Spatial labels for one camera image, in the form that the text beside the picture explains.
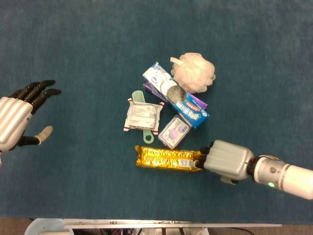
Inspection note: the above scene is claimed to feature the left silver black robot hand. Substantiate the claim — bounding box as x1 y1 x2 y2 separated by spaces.
0 79 62 152

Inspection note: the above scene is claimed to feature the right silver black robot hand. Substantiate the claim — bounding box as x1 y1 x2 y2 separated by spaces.
194 140 255 185

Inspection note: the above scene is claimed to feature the blue cookie box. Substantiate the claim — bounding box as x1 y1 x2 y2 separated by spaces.
142 62 210 130

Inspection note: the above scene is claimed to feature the small clear purple case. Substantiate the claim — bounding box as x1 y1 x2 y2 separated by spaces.
157 115 192 149

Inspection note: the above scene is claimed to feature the gold foil biscuit pack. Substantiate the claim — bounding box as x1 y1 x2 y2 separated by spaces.
134 145 205 172

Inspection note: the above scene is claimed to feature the pink mesh bath pouf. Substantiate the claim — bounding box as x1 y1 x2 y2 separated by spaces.
170 52 216 94

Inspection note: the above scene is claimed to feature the white sachet packet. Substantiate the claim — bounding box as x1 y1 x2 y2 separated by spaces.
123 97 165 135

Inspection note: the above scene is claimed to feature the purple toothpaste box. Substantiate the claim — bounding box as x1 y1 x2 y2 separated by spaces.
143 82 208 110

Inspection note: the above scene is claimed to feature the teal felt table cover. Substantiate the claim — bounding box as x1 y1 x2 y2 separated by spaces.
0 0 313 224

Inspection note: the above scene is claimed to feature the green plastic handle tool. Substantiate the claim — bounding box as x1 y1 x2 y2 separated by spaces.
131 90 155 144

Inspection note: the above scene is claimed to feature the light blue round bucket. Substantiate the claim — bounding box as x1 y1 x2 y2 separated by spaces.
23 218 74 235

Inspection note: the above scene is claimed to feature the aluminium table edge rail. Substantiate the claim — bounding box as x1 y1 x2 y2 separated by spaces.
64 219 282 230

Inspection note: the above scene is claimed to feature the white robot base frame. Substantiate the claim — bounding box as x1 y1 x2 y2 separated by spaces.
141 227 210 235

